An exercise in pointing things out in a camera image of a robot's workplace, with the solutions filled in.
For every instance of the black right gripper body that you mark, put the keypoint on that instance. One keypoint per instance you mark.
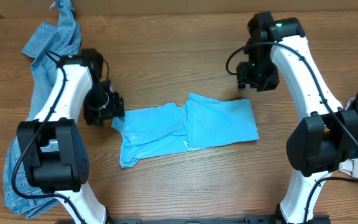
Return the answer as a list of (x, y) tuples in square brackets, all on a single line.
[(248, 79)]

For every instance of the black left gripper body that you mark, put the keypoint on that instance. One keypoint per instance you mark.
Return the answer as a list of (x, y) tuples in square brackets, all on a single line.
[(99, 102)]

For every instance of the light blue t-shirt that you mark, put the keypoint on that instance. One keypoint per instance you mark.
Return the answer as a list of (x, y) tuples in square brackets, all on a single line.
[(200, 123)]

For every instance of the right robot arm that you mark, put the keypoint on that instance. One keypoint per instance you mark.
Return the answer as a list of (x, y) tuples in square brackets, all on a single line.
[(324, 135)]

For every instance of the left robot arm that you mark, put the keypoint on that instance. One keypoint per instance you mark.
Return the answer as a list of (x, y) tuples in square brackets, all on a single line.
[(53, 154)]

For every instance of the brown cardboard backboard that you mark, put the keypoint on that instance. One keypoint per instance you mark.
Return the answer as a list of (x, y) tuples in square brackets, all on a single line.
[(44, 8)]

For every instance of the blue denim jeans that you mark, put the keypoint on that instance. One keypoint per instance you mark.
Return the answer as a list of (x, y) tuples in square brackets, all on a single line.
[(63, 39)]

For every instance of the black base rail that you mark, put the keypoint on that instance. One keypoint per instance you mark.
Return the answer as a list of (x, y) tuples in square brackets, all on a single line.
[(249, 219)]

